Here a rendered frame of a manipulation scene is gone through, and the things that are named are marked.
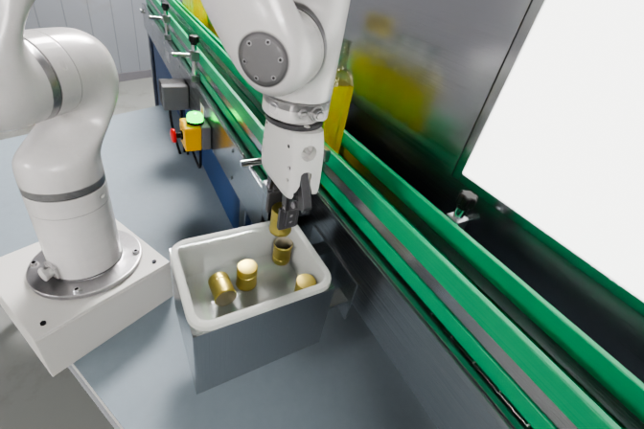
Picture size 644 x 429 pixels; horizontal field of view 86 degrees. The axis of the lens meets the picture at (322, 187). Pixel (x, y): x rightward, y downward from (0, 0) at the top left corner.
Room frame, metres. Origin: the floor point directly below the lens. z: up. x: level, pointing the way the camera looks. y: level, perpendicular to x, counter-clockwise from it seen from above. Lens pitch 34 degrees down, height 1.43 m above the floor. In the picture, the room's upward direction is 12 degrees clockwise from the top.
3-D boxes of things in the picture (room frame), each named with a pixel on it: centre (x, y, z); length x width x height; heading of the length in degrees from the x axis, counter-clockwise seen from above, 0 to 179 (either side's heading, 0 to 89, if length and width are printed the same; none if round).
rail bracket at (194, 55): (0.99, 0.46, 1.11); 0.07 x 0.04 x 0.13; 126
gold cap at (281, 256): (0.46, 0.05, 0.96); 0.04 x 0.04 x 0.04
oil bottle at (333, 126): (0.67, 0.02, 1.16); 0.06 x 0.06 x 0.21; 37
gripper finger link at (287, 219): (0.39, 0.03, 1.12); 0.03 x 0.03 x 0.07; 37
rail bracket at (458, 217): (0.45, -0.23, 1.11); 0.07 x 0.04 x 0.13; 126
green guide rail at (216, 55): (1.30, 0.55, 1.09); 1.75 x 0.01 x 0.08; 36
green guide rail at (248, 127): (1.26, 0.61, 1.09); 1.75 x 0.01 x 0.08; 36
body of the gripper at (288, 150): (0.41, 0.05, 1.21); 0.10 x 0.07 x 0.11; 37
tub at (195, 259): (0.38, 0.08, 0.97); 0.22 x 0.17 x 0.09; 126
